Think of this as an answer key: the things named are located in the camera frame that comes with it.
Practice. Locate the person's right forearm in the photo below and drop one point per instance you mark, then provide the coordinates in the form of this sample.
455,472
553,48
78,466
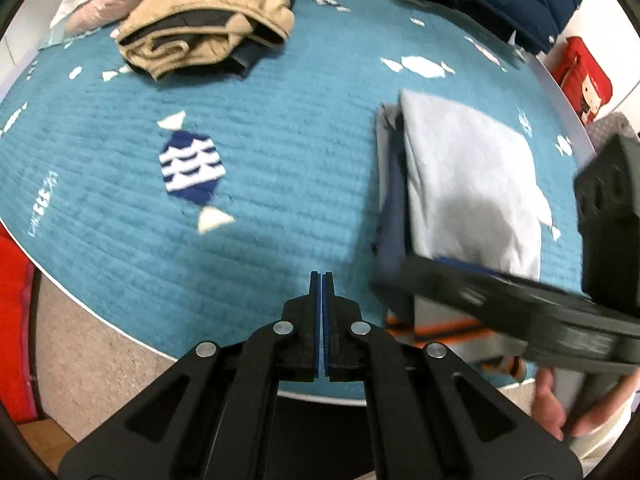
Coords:
600,445

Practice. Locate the grey patterned rug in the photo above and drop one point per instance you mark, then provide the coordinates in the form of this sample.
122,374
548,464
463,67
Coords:
612,125

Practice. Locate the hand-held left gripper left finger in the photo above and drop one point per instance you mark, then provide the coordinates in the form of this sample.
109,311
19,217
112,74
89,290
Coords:
315,320

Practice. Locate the cardboard box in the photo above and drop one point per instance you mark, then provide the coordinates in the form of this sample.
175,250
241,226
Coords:
45,440

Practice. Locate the red bag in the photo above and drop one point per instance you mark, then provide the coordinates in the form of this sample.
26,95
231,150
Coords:
580,70

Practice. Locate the person's right hand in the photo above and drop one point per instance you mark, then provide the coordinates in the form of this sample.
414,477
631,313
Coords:
547,400

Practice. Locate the teal fish print blanket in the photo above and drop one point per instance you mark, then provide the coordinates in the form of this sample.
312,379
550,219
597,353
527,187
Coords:
280,150

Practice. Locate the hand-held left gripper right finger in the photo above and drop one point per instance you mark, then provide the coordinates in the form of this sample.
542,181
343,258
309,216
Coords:
330,320

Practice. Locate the navy and grey jacket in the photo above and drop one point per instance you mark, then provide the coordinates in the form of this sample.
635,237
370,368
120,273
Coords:
465,175

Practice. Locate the red fabric object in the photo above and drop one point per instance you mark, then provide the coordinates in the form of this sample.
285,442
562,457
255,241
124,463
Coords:
15,330

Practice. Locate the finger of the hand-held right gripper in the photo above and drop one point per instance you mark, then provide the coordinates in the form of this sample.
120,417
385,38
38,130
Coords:
450,290

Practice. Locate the pale blue cloth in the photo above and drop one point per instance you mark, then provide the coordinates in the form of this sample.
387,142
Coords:
75,5

